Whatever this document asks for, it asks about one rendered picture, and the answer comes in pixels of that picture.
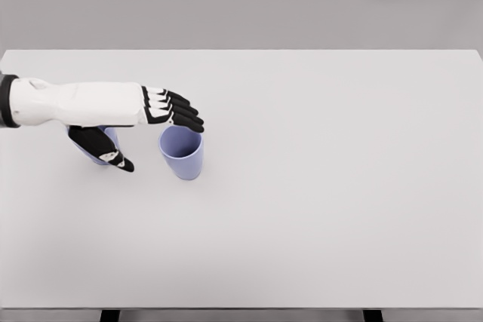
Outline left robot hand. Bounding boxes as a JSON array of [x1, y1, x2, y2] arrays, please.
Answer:
[[60, 81, 205, 174]]

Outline lavender plastic cup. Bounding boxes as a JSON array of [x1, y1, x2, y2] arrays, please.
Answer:
[[158, 124, 205, 181], [66, 126, 122, 167]]

